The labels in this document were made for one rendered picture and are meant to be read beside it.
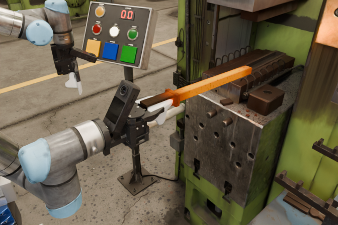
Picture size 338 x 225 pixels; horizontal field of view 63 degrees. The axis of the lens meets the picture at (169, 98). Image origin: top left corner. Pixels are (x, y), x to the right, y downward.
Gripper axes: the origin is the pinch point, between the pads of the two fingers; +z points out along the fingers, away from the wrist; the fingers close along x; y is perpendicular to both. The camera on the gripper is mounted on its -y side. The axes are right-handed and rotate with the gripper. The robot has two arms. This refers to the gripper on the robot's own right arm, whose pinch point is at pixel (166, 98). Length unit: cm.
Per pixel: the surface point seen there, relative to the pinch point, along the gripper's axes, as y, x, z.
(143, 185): 110, -64, 37
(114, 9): -7, -72, 29
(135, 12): -6, -61, 34
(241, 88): 12.8, -4.8, 42.1
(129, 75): 28, -69, 33
